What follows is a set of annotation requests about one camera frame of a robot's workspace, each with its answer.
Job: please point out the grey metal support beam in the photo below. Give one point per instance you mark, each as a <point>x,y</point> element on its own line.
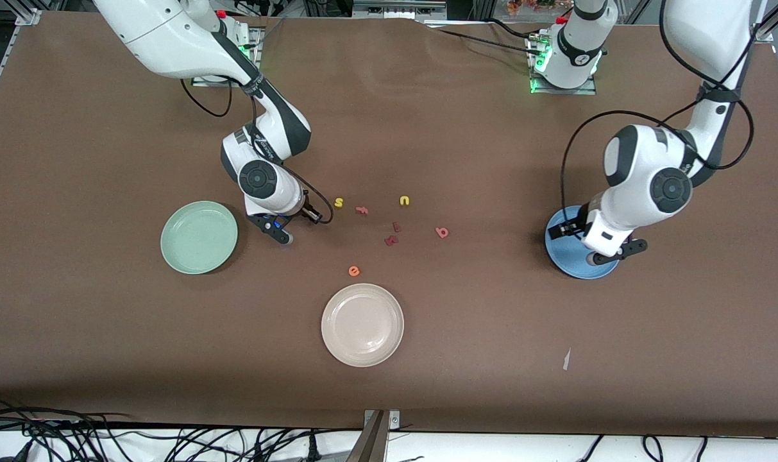
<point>371,446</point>

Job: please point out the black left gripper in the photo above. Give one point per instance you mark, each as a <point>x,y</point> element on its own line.
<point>569,228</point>

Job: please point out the light green plate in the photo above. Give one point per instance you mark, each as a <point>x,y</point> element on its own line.
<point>199,237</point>

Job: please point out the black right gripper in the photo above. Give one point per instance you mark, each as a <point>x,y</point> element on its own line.
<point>310,212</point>

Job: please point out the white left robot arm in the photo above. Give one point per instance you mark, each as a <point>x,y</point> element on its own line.
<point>645,179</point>

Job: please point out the brown table cover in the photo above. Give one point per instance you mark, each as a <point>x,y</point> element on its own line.
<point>427,128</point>

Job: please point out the aluminium frame profile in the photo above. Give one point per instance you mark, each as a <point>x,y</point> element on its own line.
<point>773,19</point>
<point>28,17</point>

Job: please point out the grey power strip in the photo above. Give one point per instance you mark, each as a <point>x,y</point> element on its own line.
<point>395,9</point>

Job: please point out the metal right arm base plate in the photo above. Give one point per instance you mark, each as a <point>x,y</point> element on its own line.
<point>258,38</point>

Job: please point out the orange artificial flowers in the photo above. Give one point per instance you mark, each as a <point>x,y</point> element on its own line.
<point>530,6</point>

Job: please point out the blue plate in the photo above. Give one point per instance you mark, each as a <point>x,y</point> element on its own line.
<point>575,269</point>

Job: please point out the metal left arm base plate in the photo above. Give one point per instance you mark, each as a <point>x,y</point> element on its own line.
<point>587,91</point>

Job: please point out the silver metal bracket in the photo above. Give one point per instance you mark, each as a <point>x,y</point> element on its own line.
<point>394,420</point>

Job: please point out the dark red chunky foam letter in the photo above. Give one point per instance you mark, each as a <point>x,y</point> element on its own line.
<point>390,240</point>

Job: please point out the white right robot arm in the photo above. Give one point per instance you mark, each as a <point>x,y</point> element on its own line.
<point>170,38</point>

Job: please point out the white paper scrap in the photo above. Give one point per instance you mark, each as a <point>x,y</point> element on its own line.
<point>566,360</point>

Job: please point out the cream plate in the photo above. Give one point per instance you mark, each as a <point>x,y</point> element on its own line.
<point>362,325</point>

